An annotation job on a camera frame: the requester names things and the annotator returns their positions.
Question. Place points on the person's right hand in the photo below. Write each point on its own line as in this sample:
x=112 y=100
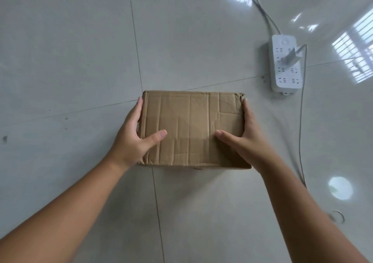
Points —
x=253 y=146

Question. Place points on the person's left hand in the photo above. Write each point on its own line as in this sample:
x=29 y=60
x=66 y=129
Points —
x=128 y=143

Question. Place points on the white plug-in charger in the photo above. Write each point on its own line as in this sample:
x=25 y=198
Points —
x=292 y=56

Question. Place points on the white power strip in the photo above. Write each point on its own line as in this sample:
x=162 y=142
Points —
x=287 y=76

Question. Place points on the person's left forearm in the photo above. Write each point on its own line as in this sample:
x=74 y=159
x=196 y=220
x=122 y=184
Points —
x=64 y=210

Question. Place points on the person's right forearm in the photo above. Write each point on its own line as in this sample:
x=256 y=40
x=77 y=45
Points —
x=306 y=219

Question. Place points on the plain brown cardboard box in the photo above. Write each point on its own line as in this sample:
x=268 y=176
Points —
x=192 y=120

